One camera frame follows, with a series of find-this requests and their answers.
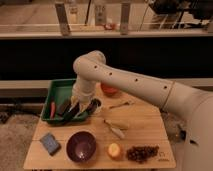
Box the orange bowl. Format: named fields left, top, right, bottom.
left=100, top=83, right=118, bottom=97

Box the purple bowl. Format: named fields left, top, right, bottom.
left=66, top=131, right=97, bottom=163

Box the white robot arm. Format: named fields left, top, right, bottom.
left=72, top=51, right=213, bottom=171

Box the wooden spoon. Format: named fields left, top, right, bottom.
left=107, top=122, right=129, bottom=130

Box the orange fruit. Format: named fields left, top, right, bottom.
left=107, top=143, right=121, bottom=159

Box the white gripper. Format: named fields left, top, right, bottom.
left=70, top=95, right=101, bottom=115

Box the blue sponge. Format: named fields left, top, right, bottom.
left=40, top=133, right=61, bottom=156

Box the red handled tool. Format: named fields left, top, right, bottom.
left=50, top=101, right=56, bottom=119

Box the dark grape bunch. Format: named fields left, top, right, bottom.
left=126, top=146, right=159, bottom=163

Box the green plastic tray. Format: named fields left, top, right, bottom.
left=41, top=79, right=89, bottom=125

